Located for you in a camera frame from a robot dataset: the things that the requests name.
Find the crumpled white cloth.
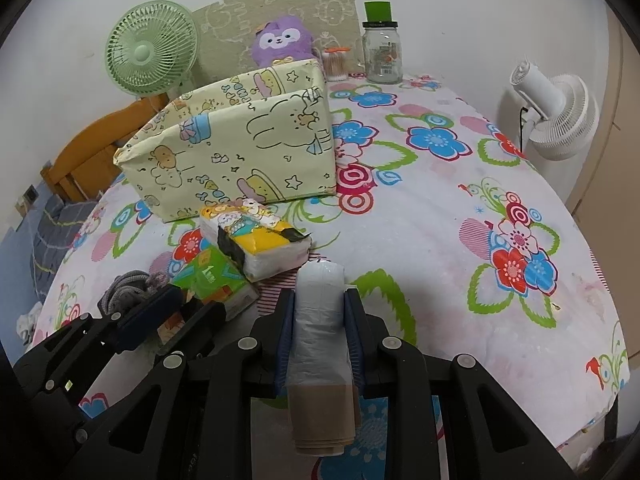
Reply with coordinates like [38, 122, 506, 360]
[16, 301, 42, 347]

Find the floral tablecloth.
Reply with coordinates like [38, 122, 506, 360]
[35, 77, 630, 470]

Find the cotton swab container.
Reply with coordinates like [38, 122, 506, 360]
[321, 47, 350, 81]

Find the purple plush toy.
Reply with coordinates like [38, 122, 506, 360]
[252, 15, 316, 67]

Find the cartoon cardboard sheet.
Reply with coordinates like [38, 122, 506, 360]
[191, 0, 364, 86]

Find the yellow cartoon storage box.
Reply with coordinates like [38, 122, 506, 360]
[114, 59, 336, 222]

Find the glass jar green lid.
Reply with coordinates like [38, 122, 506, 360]
[362, 1, 402, 84]

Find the yellow cartoon tissue pack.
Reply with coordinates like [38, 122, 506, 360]
[198, 198, 312, 283]

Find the green tissue pack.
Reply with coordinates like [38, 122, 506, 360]
[171, 246, 259, 322]

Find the wooden bed headboard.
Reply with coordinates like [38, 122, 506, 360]
[40, 93, 168, 203]

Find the white floor fan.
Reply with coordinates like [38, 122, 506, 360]
[510, 61, 600, 162]

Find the green desk fan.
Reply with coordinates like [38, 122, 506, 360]
[104, 0, 198, 96]

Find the grey hair tie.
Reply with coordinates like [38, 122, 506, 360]
[96, 268, 172, 317]

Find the grey plaid pillow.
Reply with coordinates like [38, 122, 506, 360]
[32, 195, 96, 289]

